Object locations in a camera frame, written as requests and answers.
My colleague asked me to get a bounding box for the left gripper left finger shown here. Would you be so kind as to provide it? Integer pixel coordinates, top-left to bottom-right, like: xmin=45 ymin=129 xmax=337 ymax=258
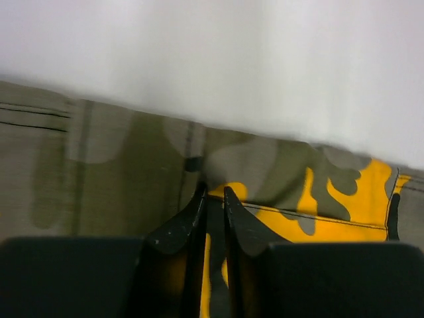
xmin=1 ymin=184 xmax=207 ymax=317

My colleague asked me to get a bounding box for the camouflage trousers yellow green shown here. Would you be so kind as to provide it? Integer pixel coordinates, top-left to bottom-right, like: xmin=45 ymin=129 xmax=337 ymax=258
xmin=1 ymin=81 xmax=423 ymax=317

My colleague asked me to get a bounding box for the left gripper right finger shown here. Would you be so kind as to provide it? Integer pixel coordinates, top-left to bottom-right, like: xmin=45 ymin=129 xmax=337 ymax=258
xmin=224 ymin=187 xmax=423 ymax=317

